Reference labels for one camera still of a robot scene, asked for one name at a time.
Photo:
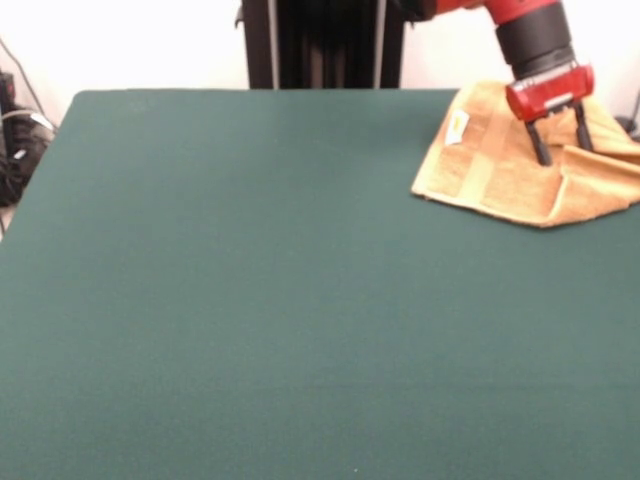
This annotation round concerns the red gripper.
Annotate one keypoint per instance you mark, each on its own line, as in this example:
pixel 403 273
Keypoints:
pixel 545 97

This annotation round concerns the orange terry towel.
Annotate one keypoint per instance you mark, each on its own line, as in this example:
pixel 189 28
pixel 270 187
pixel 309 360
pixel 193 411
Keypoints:
pixel 500 185

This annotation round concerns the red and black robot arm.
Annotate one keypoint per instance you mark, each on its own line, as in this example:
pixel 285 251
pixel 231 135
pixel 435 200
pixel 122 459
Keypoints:
pixel 535 35

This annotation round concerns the black stand base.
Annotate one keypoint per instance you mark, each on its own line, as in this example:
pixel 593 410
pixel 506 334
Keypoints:
pixel 627 123

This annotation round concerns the dark green table cloth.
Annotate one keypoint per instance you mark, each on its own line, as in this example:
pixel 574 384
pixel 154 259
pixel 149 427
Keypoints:
pixel 200 300

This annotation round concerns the black power strip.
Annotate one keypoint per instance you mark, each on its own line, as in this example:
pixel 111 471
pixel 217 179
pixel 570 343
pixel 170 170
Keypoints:
pixel 6 86

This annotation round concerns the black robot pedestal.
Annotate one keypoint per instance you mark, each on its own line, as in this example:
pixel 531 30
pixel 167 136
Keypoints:
pixel 325 40

